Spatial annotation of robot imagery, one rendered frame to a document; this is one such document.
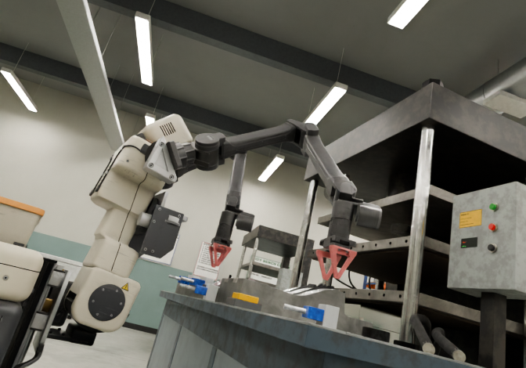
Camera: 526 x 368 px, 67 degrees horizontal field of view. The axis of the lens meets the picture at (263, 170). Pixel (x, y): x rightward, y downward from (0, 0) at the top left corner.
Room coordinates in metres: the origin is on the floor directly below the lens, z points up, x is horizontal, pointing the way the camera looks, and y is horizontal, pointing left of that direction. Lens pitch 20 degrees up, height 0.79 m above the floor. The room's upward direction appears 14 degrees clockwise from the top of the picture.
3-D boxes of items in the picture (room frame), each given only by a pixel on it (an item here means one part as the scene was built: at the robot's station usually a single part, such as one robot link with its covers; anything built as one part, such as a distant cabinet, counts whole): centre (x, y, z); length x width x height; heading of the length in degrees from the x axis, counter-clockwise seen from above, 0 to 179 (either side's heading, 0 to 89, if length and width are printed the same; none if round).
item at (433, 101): (2.31, -0.90, 1.75); 1.30 x 0.84 x 0.61; 16
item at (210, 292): (1.47, 0.12, 0.83); 0.13 x 0.05 x 0.05; 102
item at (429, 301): (2.33, -0.95, 1.01); 1.10 x 0.74 x 0.05; 16
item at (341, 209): (1.02, -0.24, 1.10); 0.07 x 0.06 x 0.07; 80
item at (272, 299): (1.49, -0.23, 0.87); 0.50 x 0.26 x 0.14; 106
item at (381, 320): (2.24, -0.84, 0.87); 0.50 x 0.27 x 0.17; 106
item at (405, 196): (2.33, -0.96, 1.51); 1.10 x 0.70 x 0.05; 16
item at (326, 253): (1.05, -0.23, 0.96); 0.07 x 0.07 x 0.09; 7
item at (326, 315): (1.02, -0.19, 0.83); 0.13 x 0.05 x 0.05; 98
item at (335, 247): (1.00, -0.24, 0.96); 0.07 x 0.07 x 0.09; 7
